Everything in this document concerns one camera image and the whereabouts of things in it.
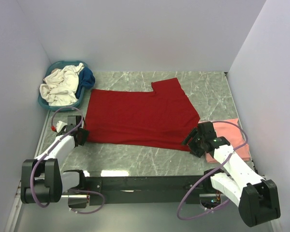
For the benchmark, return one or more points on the black base beam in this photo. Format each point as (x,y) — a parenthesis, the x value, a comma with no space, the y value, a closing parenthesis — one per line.
(143,189)

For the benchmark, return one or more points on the teal laundry basket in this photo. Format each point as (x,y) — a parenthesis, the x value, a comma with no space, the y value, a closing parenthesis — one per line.
(60,64)

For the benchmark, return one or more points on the blue t shirt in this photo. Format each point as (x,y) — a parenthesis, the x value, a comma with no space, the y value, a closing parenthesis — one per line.
(86,80)

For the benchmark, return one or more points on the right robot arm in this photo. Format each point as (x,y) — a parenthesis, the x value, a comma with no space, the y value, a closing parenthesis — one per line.
(256,197)

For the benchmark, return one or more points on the cream white t shirt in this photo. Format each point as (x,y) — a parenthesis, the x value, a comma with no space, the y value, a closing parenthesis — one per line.
(59,88)

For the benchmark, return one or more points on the red t shirt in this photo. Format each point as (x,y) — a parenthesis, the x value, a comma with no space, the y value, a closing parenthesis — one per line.
(161,118)

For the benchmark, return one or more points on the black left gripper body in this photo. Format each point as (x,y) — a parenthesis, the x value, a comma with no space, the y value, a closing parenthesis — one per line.
(84,134)

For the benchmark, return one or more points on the folded pink t shirt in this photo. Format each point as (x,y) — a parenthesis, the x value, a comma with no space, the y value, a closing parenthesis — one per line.
(234,136)

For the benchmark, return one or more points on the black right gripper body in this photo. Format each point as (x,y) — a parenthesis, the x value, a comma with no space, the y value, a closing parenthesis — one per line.
(195,144)

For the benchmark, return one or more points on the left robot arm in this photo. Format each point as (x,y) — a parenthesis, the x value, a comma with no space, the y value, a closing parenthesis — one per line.
(41,181)

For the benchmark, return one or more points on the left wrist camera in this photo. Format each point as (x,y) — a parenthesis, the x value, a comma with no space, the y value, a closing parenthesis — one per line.
(59,126)

